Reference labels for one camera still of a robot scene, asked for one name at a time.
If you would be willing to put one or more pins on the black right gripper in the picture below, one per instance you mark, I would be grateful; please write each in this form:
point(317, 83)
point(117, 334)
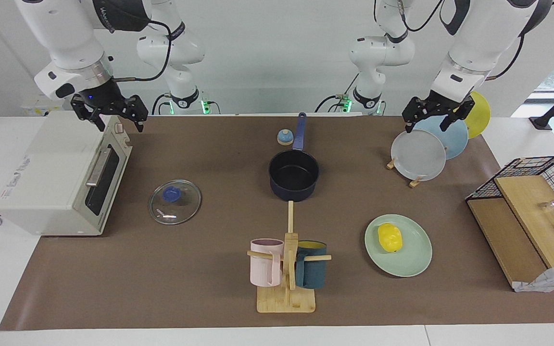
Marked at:
point(101, 98)

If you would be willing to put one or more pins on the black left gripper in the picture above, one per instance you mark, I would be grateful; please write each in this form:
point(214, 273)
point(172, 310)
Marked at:
point(438, 106)

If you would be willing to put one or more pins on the glass lid with blue knob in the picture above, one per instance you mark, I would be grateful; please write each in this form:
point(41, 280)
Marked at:
point(175, 202)

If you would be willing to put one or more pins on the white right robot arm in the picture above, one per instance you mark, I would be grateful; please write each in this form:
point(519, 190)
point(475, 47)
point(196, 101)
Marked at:
point(65, 38)

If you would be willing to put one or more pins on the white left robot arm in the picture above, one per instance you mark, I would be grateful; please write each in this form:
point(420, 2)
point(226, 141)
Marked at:
point(479, 38)

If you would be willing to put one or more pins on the light blue plate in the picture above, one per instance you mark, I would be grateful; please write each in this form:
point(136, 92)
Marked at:
point(455, 139)

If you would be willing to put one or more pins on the grey plate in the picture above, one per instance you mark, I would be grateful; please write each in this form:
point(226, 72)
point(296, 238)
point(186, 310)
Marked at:
point(419, 156)

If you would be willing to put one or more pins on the yellow plate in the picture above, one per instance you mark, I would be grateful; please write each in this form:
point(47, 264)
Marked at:
point(481, 115)

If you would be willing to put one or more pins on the wooden plate rack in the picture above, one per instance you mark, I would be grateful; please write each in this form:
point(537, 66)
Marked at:
point(415, 182)

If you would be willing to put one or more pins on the green plate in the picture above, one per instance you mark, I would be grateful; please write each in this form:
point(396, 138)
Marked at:
point(411, 259)

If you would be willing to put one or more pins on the dark blue pot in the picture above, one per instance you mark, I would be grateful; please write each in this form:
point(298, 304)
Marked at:
point(294, 185)

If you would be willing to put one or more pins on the white power strip box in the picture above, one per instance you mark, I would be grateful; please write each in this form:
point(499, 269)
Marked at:
point(46, 105)

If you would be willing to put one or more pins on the white toaster oven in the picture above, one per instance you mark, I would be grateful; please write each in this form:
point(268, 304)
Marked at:
point(51, 178)

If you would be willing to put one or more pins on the light wooden shelf board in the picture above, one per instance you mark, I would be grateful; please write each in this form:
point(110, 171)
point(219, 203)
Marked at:
point(532, 211)

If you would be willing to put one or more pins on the brown wooden shelf board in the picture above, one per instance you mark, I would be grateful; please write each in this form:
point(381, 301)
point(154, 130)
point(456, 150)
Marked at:
point(503, 240)

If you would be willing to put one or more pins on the teal mug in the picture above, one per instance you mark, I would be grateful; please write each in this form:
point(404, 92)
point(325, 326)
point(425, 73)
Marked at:
point(311, 271)

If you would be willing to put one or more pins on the brown table mat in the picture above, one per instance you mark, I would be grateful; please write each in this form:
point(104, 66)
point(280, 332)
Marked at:
point(209, 288)

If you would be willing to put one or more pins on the pink mug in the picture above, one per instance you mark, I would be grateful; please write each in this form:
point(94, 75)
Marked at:
point(262, 266)

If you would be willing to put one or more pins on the wooden mug tree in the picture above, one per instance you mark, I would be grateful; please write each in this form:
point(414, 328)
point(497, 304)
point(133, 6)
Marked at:
point(277, 302)

